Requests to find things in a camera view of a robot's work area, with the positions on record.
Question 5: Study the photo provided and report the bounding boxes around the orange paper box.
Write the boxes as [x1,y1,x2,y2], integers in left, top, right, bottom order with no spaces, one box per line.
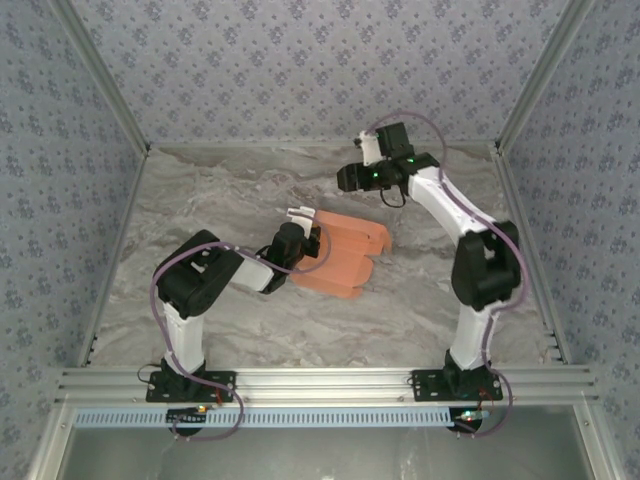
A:
[289,209,394,302]

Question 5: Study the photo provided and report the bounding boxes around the black controller board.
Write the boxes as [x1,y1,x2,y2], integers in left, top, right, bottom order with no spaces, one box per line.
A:
[451,407,487,432]
[166,407,208,427]

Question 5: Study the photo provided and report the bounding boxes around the grey metal lower panel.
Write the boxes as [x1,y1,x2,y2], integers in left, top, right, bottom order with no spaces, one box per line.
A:
[64,427,594,480]

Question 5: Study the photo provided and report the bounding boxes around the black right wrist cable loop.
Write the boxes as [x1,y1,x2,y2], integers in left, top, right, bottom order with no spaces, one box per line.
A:
[378,183,407,209]

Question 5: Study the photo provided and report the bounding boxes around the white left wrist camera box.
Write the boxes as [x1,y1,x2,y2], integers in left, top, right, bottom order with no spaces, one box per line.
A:
[285,206,317,227]

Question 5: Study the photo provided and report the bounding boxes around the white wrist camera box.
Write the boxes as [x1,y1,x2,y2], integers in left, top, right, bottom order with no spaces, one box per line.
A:
[354,129,381,167]
[285,206,317,227]

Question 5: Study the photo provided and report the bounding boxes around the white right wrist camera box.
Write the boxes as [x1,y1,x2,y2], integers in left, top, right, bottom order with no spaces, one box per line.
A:
[354,129,381,167]

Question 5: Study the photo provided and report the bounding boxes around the aluminium front frame rail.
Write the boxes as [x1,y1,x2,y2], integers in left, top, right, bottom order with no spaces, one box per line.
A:
[54,366,599,404]

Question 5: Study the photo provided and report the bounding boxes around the aluminium side rail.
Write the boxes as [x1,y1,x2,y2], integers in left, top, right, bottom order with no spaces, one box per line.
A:
[492,144,572,365]
[77,148,151,369]

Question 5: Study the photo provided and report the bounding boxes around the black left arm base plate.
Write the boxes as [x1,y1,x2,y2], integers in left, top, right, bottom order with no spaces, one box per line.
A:
[145,369,237,404]

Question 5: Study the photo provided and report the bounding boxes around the pale blue slotted cable duct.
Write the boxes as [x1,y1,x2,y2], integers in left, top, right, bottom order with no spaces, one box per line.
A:
[73,405,464,429]

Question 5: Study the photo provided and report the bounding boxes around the aluminium frame post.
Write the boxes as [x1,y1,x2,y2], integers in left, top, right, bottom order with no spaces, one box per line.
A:
[49,0,152,154]
[493,0,597,152]

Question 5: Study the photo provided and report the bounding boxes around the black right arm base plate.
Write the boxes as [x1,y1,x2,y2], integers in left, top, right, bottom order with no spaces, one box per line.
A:
[410,368,504,403]

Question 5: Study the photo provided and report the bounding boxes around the aluminium frame leg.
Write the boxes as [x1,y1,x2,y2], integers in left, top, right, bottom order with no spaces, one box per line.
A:
[572,399,624,480]
[27,403,76,480]

